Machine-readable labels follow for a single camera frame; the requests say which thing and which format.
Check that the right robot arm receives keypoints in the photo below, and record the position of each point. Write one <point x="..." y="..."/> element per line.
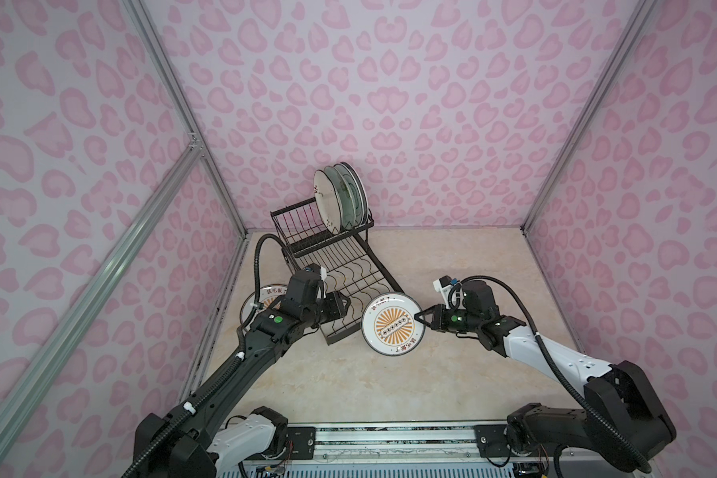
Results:
<point x="618" y="413"/>

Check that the white plate quatrefoil emblem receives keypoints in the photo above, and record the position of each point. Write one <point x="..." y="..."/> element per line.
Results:
<point x="353" y="190"/>

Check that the cream floral rim plate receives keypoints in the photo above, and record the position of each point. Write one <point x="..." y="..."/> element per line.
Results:
<point x="328" y="203"/>

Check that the black wire dish rack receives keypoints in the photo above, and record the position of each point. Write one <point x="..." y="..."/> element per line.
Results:
<point x="353" y="269"/>

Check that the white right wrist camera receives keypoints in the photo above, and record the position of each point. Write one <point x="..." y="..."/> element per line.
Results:
<point x="444" y="285"/>

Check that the light blue flower plate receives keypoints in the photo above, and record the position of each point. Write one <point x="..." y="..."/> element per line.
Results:
<point x="347" y="208"/>

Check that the orange sunburst plate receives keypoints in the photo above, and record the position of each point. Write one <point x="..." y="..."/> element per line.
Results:
<point x="267" y="295"/>
<point x="388" y="325"/>

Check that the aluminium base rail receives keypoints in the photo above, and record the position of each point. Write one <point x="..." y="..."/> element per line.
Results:
<point x="256" y="446"/>

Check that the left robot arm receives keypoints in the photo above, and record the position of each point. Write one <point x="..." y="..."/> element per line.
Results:
<point x="227" y="382"/>

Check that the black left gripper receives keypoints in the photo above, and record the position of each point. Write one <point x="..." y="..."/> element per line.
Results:
<point x="335" y="305"/>

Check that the dark green rim plate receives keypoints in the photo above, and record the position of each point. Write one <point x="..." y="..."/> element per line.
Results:
<point x="361" y="192"/>

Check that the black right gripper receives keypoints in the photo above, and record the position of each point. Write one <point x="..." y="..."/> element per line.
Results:
<point x="440" y="318"/>

